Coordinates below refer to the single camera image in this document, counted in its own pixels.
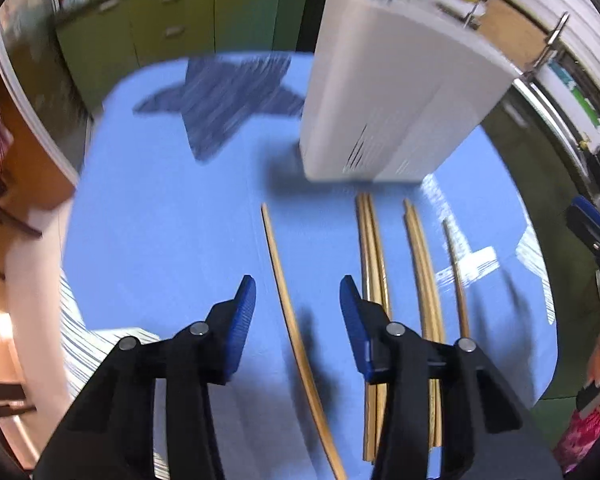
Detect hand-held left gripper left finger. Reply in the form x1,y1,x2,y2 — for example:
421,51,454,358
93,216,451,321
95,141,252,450
32,275,257,480

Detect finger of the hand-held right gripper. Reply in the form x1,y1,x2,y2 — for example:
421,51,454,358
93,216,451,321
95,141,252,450
566,196,600,306

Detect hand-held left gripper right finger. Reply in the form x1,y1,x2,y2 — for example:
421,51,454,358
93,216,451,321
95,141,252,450
339,275,565,480

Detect thin brown wooden chopstick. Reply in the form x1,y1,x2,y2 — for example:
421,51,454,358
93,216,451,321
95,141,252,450
442,219,471,342

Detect white plastic utensil holder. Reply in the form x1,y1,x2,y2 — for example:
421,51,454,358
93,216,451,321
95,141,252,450
299,0,523,183

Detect person's right forearm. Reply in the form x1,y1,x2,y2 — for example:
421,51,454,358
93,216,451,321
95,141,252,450
552,405,600,473

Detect blue star-print tablecloth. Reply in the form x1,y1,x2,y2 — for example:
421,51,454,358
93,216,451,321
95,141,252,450
60,52,561,480

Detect green box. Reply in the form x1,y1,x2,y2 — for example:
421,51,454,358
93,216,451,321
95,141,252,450
572,85,600,128

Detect steel kitchen sink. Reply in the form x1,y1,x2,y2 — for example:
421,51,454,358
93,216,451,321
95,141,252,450
500,77,581,176

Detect tall chrome faucet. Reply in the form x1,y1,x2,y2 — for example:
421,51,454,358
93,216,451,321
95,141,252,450
522,11,572,80

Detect white window blinds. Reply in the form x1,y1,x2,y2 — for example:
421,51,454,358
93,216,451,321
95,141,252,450
460,0,600,131

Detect small curved chrome tap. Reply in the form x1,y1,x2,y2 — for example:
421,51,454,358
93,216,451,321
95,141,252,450
462,0,487,28

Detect dark wooden chair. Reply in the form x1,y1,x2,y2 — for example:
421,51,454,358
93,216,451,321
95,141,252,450
0,175,43,281

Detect green kitchen cabinets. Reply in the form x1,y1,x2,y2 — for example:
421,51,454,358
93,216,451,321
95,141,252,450
55,0,591,401

